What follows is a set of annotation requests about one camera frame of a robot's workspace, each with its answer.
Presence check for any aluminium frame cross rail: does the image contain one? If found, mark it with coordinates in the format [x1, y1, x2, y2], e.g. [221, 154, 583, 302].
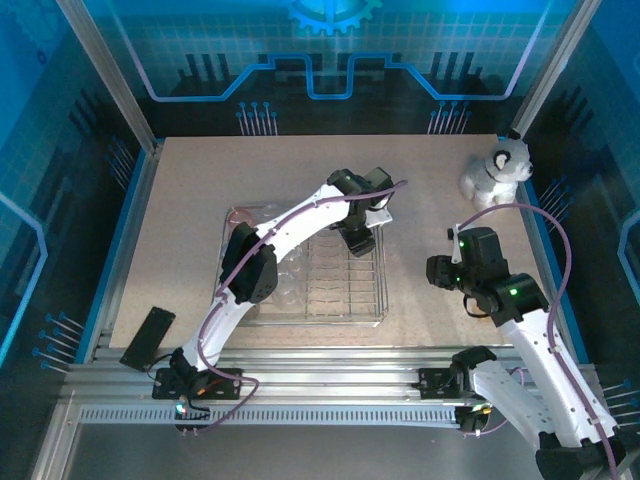
[62, 347, 599, 401]

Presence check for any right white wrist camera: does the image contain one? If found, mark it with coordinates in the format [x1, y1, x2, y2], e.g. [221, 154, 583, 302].
[446, 227, 464, 265]

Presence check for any slotted grey cable duct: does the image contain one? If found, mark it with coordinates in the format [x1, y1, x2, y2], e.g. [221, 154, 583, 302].
[78, 407, 464, 427]

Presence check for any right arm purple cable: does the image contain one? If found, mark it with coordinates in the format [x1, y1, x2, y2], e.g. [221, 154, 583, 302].
[457, 202, 619, 480]

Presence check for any chrome wire dish rack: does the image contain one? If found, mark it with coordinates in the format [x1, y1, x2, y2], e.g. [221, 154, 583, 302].
[213, 202, 390, 329]

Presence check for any grey white plush dog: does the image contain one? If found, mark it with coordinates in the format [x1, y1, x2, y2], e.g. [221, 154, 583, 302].
[459, 137, 534, 212]

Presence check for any aluminium side rail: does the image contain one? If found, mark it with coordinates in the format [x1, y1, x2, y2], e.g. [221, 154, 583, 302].
[84, 142, 164, 364]

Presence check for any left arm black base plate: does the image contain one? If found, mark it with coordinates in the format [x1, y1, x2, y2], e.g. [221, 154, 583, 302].
[152, 368, 245, 401]

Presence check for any red translucent plastic cup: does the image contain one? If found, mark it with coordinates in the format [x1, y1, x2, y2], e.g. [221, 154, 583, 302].
[226, 208, 254, 231]

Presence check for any aluminium frame post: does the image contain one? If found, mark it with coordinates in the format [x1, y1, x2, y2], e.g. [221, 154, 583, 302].
[512, 0, 599, 139]
[55, 0, 157, 154]

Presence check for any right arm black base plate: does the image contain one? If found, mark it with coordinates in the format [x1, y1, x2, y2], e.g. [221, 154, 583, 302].
[418, 367, 481, 401]

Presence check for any steel bench panel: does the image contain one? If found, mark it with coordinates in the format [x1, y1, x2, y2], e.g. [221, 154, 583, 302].
[29, 399, 634, 480]

